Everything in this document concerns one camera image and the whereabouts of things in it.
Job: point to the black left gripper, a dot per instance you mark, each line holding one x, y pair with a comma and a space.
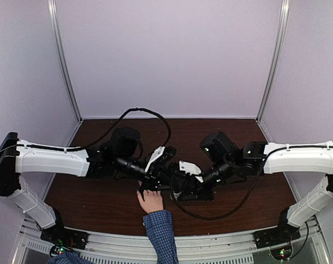
156, 176

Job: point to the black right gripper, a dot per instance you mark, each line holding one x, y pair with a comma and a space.
201, 193

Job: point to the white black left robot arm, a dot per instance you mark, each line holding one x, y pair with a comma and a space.
116, 155

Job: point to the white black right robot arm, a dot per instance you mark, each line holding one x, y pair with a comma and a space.
259, 158

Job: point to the mannequin hand with painted nails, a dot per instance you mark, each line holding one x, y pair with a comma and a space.
150, 201

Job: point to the blue checkered shirt sleeve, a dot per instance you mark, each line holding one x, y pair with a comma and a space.
159, 230

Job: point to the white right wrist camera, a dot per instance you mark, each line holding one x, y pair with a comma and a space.
185, 172

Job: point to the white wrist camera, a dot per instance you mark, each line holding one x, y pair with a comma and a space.
185, 172
159, 157

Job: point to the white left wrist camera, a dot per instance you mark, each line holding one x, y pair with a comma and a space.
159, 157

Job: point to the slotted aluminium base rail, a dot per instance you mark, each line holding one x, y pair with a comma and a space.
224, 248

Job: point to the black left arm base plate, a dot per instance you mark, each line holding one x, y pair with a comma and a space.
65, 239

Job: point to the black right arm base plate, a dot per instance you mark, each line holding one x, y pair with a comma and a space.
275, 236

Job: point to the left aluminium frame post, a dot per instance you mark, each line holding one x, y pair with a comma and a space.
52, 9

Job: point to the aluminium frame post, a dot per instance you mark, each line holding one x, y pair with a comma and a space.
279, 43
52, 9

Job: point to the right aluminium frame post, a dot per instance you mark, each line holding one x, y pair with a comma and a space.
279, 43

